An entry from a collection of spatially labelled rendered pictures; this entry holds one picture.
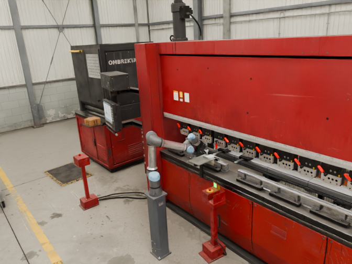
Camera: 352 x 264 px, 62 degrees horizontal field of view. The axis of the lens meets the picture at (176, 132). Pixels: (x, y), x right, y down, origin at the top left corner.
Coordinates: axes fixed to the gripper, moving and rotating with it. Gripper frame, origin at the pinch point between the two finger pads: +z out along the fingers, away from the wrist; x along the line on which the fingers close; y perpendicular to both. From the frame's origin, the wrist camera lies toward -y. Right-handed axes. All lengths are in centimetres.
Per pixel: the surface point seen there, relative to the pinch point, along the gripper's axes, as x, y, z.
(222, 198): -44, -34, 12
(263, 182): -74, -1, 12
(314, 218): -132, -14, 11
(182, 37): 52, 95, -88
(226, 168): -24.5, -1.6, 14.8
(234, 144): -38.5, 17.8, -12.2
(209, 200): -33, -43, 9
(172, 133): 85, 16, 11
